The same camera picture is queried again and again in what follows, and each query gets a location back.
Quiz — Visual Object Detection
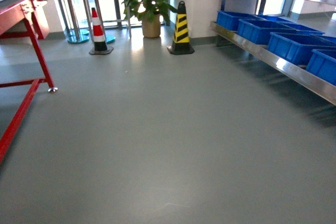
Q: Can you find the stainless steel shelf rack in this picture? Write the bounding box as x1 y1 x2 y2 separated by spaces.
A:
210 0 335 105

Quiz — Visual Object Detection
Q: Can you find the yellow black traffic cone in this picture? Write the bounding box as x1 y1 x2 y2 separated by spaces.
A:
167 1 195 55

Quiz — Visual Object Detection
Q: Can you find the red white traffic cone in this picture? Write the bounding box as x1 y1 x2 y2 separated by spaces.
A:
89 7 113 55

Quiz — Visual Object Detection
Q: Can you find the metal barrier stand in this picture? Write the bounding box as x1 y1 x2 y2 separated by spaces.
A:
49 0 132 45

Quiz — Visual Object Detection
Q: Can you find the red frame work table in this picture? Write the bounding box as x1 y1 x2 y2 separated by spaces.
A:
1 0 57 160

